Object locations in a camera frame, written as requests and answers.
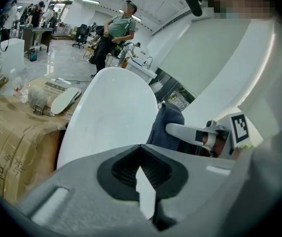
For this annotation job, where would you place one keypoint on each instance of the person's right hand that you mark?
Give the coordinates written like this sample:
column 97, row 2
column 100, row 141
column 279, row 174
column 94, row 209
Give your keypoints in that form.
column 216, row 152

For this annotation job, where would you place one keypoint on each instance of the person's white shirt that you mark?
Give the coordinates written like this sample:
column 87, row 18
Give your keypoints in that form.
column 254, row 70

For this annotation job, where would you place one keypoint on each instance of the white bathtub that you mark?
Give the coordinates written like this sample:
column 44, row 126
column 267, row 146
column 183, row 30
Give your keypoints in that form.
column 111, row 112

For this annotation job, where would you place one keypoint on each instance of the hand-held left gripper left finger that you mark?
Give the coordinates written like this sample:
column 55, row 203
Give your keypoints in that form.
column 69, row 201

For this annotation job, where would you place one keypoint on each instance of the black office chair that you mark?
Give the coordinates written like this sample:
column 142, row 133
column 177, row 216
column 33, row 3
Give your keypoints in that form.
column 81, row 34

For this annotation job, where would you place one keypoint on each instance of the large taped cardboard box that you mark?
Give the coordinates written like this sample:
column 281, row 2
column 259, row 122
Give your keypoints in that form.
column 12, row 132

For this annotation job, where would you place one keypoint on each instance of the black framed window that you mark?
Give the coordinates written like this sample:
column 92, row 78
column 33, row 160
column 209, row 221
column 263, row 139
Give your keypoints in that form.
column 177, row 92

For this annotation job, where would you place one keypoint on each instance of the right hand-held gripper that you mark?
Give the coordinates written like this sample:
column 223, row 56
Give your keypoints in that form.
column 239, row 130

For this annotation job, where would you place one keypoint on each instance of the dark blue cleaning cloth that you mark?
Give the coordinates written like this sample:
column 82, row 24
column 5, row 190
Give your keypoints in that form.
column 166, row 117

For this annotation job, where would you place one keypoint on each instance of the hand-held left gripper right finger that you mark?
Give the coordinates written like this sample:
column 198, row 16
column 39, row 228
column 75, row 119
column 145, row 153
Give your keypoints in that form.
column 205, row 194

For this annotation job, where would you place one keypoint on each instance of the chrome sink faucet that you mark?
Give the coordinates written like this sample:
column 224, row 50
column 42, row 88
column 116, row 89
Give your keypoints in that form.
column 150, row 62

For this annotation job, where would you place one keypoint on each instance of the clear plastic bottle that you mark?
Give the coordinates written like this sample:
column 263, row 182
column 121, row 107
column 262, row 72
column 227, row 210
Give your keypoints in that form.
column 14, row 83

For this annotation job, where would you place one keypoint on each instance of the dark wooden desk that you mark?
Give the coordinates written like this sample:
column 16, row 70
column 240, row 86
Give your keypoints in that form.
column 37, row 34

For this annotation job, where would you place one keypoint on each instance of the teal waste bin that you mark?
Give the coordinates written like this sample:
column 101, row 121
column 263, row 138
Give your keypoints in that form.
column 33, row 55

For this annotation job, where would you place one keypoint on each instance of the ceiling light tube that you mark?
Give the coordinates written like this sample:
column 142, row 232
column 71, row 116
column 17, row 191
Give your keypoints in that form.
column 90, row 1

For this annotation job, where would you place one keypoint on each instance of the white sink cabinet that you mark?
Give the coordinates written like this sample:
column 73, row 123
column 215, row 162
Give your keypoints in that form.
column 140, row 70

